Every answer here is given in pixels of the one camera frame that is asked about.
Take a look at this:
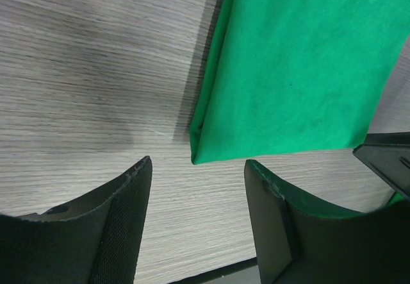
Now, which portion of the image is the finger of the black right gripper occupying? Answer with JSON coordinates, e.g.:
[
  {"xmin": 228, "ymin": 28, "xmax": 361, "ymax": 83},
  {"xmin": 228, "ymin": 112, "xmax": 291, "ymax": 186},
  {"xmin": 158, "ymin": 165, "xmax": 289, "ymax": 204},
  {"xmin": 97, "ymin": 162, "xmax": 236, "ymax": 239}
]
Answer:
[{"xmin": 352, "ymin": 132, "xmax": 409, "ymax": 199}]

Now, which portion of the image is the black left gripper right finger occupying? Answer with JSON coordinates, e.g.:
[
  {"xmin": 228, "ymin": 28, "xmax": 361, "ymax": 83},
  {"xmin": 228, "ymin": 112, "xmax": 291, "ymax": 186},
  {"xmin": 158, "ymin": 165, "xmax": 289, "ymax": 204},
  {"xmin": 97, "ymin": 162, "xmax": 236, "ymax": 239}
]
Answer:
[{"xmin": 244, "ymin": 160, "xmax": 409, "ymax": 283}]

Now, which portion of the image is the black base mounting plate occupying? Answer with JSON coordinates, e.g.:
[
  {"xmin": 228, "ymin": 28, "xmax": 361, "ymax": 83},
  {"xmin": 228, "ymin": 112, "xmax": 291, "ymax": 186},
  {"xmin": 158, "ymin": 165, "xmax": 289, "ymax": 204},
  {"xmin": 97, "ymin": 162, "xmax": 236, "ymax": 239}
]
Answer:
[{"xmin": 171, "ymin": 258, "xmax": 261, "ymax": 284}]

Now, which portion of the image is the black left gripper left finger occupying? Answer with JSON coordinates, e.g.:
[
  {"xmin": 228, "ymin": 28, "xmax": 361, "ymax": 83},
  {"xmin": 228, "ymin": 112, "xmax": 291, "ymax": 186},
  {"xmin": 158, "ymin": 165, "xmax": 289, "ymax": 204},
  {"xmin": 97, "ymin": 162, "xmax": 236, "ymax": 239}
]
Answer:
[{"xmin": 1, "ymin": 156, "xmax": 152, "ymax": 283}]

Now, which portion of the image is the green t shirt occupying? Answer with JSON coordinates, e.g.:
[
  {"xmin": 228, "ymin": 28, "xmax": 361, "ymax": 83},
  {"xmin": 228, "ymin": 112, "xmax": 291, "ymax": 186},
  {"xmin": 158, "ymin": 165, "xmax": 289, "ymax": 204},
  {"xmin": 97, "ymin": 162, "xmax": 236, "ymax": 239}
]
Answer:
[{"xmin": 189, "ymin": 0, "xmax": 409, "ymax": 165}]

